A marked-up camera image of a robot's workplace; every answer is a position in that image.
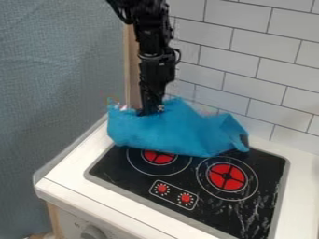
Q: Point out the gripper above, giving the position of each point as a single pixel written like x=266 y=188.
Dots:
x=156 y=74

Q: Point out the blue cloth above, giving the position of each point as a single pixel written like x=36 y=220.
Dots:
x=174 y=130

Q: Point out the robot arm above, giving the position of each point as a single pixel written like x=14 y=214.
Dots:
x=143 y=18

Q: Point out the toy stove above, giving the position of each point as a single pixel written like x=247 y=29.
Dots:
x=232 y=202

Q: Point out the wooden post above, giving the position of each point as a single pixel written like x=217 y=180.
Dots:
x=131 y=68

